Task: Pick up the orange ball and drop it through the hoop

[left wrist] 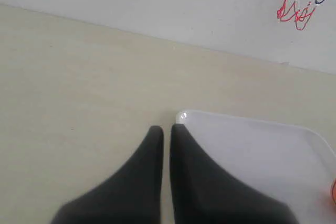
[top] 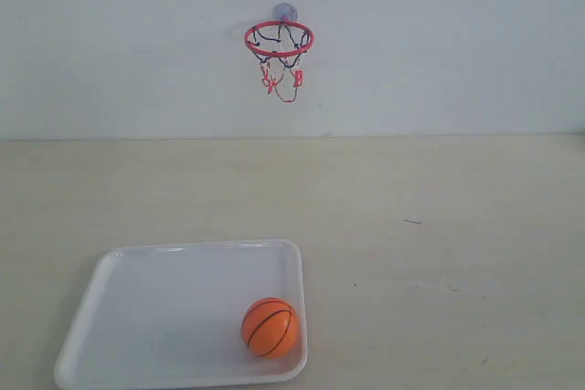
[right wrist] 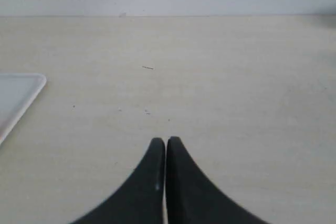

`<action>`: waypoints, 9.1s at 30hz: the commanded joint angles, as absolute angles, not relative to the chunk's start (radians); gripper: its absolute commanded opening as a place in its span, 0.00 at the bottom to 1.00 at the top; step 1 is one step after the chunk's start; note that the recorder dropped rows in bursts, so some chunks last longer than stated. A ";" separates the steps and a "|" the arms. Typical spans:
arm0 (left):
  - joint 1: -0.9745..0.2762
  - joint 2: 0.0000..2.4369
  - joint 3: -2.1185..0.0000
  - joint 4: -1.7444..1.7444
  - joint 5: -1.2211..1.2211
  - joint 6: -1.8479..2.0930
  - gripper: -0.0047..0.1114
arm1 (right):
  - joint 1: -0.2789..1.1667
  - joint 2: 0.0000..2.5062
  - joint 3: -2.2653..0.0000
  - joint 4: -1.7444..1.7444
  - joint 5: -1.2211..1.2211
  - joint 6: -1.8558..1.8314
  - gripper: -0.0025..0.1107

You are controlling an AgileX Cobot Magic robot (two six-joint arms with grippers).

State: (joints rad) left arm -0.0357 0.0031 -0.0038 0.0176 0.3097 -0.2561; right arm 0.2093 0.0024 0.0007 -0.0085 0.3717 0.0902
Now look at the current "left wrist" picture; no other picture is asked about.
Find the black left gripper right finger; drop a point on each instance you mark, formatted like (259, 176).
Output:
(203, 192)

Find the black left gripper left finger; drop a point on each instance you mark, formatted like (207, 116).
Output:
(131, 195)

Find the small orange basketball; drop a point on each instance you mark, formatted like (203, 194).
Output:
(333, 192)

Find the white plastic tray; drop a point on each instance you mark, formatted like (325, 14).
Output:
(292, 164)

